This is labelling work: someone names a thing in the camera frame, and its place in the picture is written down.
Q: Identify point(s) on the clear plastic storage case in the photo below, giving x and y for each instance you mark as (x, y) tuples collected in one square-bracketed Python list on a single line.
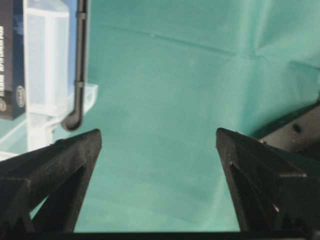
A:
[(58, 95)]

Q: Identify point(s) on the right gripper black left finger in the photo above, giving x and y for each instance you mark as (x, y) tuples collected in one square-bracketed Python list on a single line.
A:
[(43, 190)]

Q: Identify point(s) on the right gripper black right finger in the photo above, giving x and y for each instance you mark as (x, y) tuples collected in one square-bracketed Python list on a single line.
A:
[(271, 189)]

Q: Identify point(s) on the black camera box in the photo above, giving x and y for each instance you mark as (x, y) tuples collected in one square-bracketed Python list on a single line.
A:
[(12, 62)]

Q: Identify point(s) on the green table cloth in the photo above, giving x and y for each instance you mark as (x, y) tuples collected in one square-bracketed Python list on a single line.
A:
[(169, 74)]

